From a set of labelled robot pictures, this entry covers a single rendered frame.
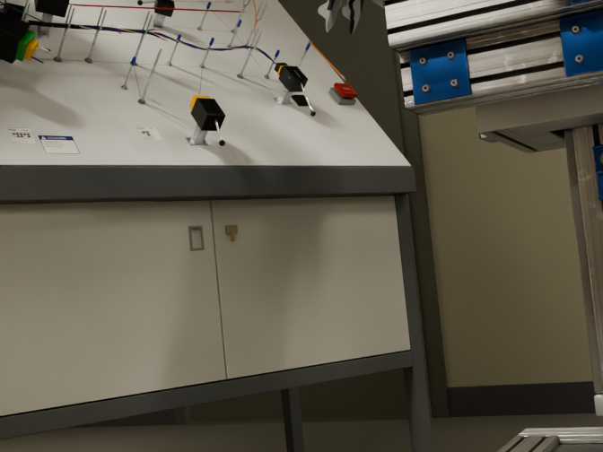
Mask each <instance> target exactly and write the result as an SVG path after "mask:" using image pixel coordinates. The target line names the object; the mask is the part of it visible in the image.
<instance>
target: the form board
mask: <svg viewBox="0 0 603 452"><path fill-rule="evenodd" d="M254 2H255V6H256V11H257V12H258V8H259V7H260V4H261V2H263V4H262V5H261V8H260V10H259V12H258V16H257V20H258V19H259V18H260V16H261V14H262V13H263V10H264V8H265V5H266V3H267V2H268V4H267V7H266V10H265V11H264V13H263V16H262V18H261V20H260V21H258V23H257V26H256V28H255V31H257V29H258V28H259V30H258V33H257V36H256V37H255V39H254V42H253V44H252V46H253V47H255V45H256V42H257V40H258V36H259V34H260V32H261V31H262V34H261V36H260V39H259V41H258V44H257V46H256V48H259V49H261V50H262V51H264V52H265V53H267V54H268V55H269V56H270V57H272V58H273V59H274V58H275V53H276V51H277V50H278V49H279V50H280V52H279V55H278V57H277V58H276V60H275V61H276V62H277V63H286V64H288V65H291V66H297V67H298V65H299V63H300V62H301V59H302V56H303V54H304V52H305V50H306V49H305V48H306V47H307V45H308V43H309V41H310V40H309V39H308V37H307V36H306V35H305V34H304V33H303V31H302V30H301V29H300V27H299V26H298V25H297V24H296V22H295V21H294V20H293V18H292V17H291V16H290V15H289V14H288V12H287V11H286V10H285V9H284V8H283V7H282V6H281V4H280V3H279V2H278V1H277V0H254ZM73 8H75V9H74V15H73V18H72V21H71V24H79V25H97V23H98V20H99V17H100V14H101V8H102V7H95V6H77V5H72V9H71V12H70V15H69V18H68V22H67V23H68V24H69V21H70V18H71V14H72V11H73ZM105 10H107V12H106V16H105V19H104V22H103V24H102V26H105V27H112V26H111V24H117V25H127V26H129V28H130V29H133V30H142V29H143V27H144V22H145V19H146V16H147V14H148V11H150V14H149V16H148V19H147V22H146V25H145V27H144V30H146V28H147V26H148V23H149V21H150V18H151V15H153V18H152V20H151V23H150V26H149V29H148V30H150V29H153V20H155V17H156V14H157V13H155V12H154V9H140V8H117V7H104V9H103V12H102V15H101V18H100V23H99V26H101V21H102V18H103V15H104V13H105ZM244 12H246V13H243V14H242V16H241V18H240V19H241V24H240V27H239V28H238V30H237V34H236V35H235V38H234V40H233V42H232V47H239V46H243V45H245V44H246V43H247V41H248V38H249V35H250V33H251V31H252V29H253V26H254V24H255V7H254V3H253V0H250V2H249V4H248V5H247V6H246V7H245V9H244ZM204 15H205V11H186V10H174V11H173V14H172V16H171V17H168V16H166V17H165V20H164V23H163V25H162V29H163V30H153V31H155V32H160V33H162V34H164V35H167V36H170V37H173V38H174V39H177V37H178V35H179V34H180V35H181V38H180V40H181V41H183V42H186V43H189V44H192V45H194V46H199V47H203V48H208V47H209V43H210V40H211V38H214V43H213V45H212V46H211V47H210V48H227V46H228V45H230V43H231V41H232V37H233V34H234V33H232V32H231V30H233V29H234V28H235V25H236V23H237V20H238V19H239V16H240V13H231V12H208V11H207V14H206V16H205V20H204V22H203V25H202V27H201V28H202V30H198V29H197V28H198V27H200V24H201V22H202V20H203V17H204ZM29 30H31V31H33V32H35V33H36V36H35V39H34V40H36V41H38V43H39V44H38V45H39V46H41V47H44V48H48V49H51V51H49V52H47V51H44V50H41V49H38V48H37V50H36V53H35V55H34V57H36V58H37V59H38V60H40V61H42V62H44V63H43V64H42V63H41V62H39V61H37V60H35V59H33V58H32V59H31V60H29V59H26V58H24V59H23V60H22V61H19V60H17V59H16V60H15V61H14V62H13V63H12V64H11V63H8V62H6V61H4V60H2V59H1V61H0V167H411V165H410V163H409V162H408V161H407V160H406V158H405V157H404V156H403V154H402V153H401V152H400V151H399V150H398V148H397V147H396V146H395V144H393V143H392V142H391V140H390V139H389V138H388V136H387V135H386V134H385V133H384V132H383V130H382V129H381V128H380V126H379V125H378V124H377V123H376V121H375V120H374V119H373V118H372V116H371V115H370V114H369V113H368V111H367V110H366V109H365V108H364V106H363V105H362V104H361V102H360V101H359V100H358V99H357V98H355V99H356V102H355V104H354V105H342V104H337V102H336V101H335V100H334V98H333V97H332V96H331V94H330V93H329V90H330V88H331V87H333V88H335V87H334V84H335V83H344V82H343V81H342V79H341V78H340V77H339V76H338V74H337V73H336V72H335V71H334V69H333V68H332V67H331V66H330V64H329V63H328V62H327V61H326V59H325V58H324V57H323V56H322V55H321V54H320V53H319V52H318V51H317V50H316V49H315V48H314V47H313V46H312V45H311V44H310V48H309V50H308V51H307V53H306V55H305V57H304V59H303V60H302V62H301V65H300V68H299V69H300V70H301V71H302V73H303V74H304V75H305V76H306V77H307V78H308V81H307V83H306V85H305V87H304V90H305V93H306V95H307V98H308V100H309V102H310V104H311V108H312V109H313V110H314V111H315V112H316V115H315V116H314V117H312V116H311V115H310V107H309V106H298V105H297V103H296V102H295V101H294V100H293V98H292V96H291V98H290V102H291V103H292V104H277V103H276V101H275V100H274V98H278V97H279V95H280V93H281V91H282V89H283V87H284V85H283V84H282V83H281V82H280V80H279V79H278V78H279V76H280V75H278V72H276V71H275V64H273V67H272V69H271V71H270V73H269V79H266V78H265V77H264V76H265V75H267V73H268V70H269V68H270V66H271V65H272V61H271V60H270V59H269V58H267V57H266V56H265V55H264V54H262V53H260V52H259V51H257V50H253V51H252V53H251V55H250V57H249V61H248V63H247V65H246V67H245V69H244V72H243V74H242V76H243V79H240V78H238V77H237V74H240V72H241V70H242V67H243V66H244V64H245V61H246V59H247V56H248V54H249V51H250V48H249V49H246V48H240V49H233V50H225V51H210V50H209V52H208V55H207V57H206V60H205V63H204V65H205V68H201V67H200V66H199V65H201V64H202V63H203V60H204V58H205V54H206V51H207V50H202V49H199V48H192V47H190V46H185V45H183V44H181V43H178V45H177V47H176V50H175V53H174V55H173V58H172V60H171V64H172V66H168V65H166V63H167V62H169V61H170V57H171V54H172V51H173V49H174V47H175V44H176V41H173V40H171V39H167V38H164V37H162V36H160V35H158V36H160V37H162V38H164V39H166V40H168V41H166V40H162V39H160V38H157V37H155V36H153V35H149V34H146V35H144V39H143V42H142V45H141V47H140V50H139V52H138V55H137V58H136V63H137V65H133V68H132V70H131V73H130V75H129V78H128V81H127V90H123V89H121V86H123V85H124V84H125V81H126V78H127V74H128V71H129V68H130V66H131V64H130V61H132V58H133V57H134V56H135V53H136V50H137V48H138V45H139V42H140V39H141V37H142V33H134V34H135V37H128V36H118V35H117V33H116V32H115V31H108V30H100V32H99V34H98V37H97V39H96V43H95V46H94V49H93V51H92V57H91V60H92V63H87V62H85V60H84V59H85V58H87V57H88V56H89V54H90V51H91V48H92V43H93V40H94V37H95V33H96V30H78V29H68V31H67V33H66V38H65V42H64V45H63V48H62V51H61V55H60V58H61V60H62V61H61V62H56V61H55V60H54V57H57V54H58V50H59V48H60V44H61V41H62V38H63V35H64V31H65V28H53V27H50V28H49V38H47V37H42V36H39V30H38V26H36V25H31V26H30V29H29ZM161 48H162V52H161V54H160V57H159V60H158V62H157V65H156V67H155V69H154V74H153V77H152V80H151V82H150V85H149V87H148V90H147V93H146V95H145V97H144V101H145V104H144V105H143V104H140V103H139V102H138V100H140V99H142V97H143V94H144V89H145V87H146V84H147V82H148V79H149V76H150V74H151V71H152V69H153V65H154V62H155V59H156V57H157V55H158V52H159V51H160V49H161ZM193 95H202V96H209V97H210V99H215V100H216V102H217V103H218V105H219V106H220V108H221V109H222V111H223V113H224V114H225V118H224V121H223V123H222V126H221V128H220V133H221V137H222V139H223V140H224V141H225V145H224V146H221V145H220V144H219V141H220V138H219V135H218V132H217V131H208V132H207V134H206V136H205V141H206V143H207V144H208V145H189V143H188V141H187V139H186V137H187V138H192V135H193V134H194V131H195V129H196V126H197V122H196V121H195V119H194V118H193V117H192V115H191V114H190V113H191V110H192V108H191V107H190V106H189V104H190V101H191V100H192V97H193ZM136 126H156V127H157V129H158V131H159V132H160V134H161V136H162V138H163V139H164V141H144V139H143V137H142V136H141V135H140V133H139V132H138V130H137V128H136ZM7 127H20V128H30V129H31V131H32V133H33V135H34V137H35V139H36V141H37V143H12V140H11V138H10V136H9V134H8V132H7V130H6V128H7ZM37 135H72V136H73V138H74V140H75V142H76V144H77V146H78V148H79V151H80V153H81V154H45V153H44V150H43V148H42V146H41V144H40V141H39V138H38V136H37Z"/></svg>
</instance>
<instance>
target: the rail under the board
mask: <svg viewBox="0 0 603 452"><path fill-rule="evenodd" d="M415 192H416V183H415V168H413V167H0V204H56V203H95V202H133V201H170V200H209V199H247V198H286V197H323V196H393V195H406V194H411V193H415Z"/></svg>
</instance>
